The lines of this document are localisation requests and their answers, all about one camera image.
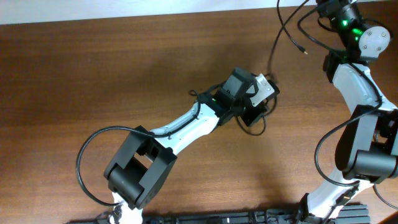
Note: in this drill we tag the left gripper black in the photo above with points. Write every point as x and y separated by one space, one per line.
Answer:
259 109

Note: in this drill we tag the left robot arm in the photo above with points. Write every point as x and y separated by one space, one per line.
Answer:
141 165

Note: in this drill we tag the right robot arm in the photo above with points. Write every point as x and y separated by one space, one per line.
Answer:
366 153

